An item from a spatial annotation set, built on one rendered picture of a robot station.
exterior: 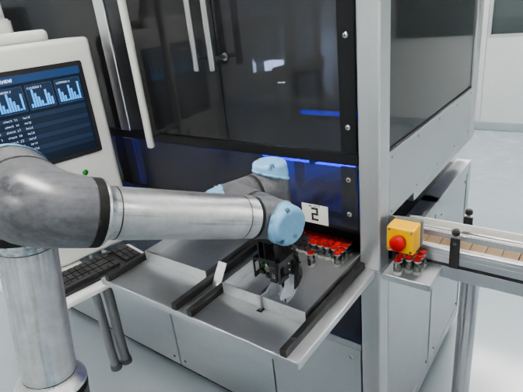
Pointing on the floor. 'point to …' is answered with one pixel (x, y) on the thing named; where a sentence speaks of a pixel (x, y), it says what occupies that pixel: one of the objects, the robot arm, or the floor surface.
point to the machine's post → (373, 181)
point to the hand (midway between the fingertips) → (287, 295)
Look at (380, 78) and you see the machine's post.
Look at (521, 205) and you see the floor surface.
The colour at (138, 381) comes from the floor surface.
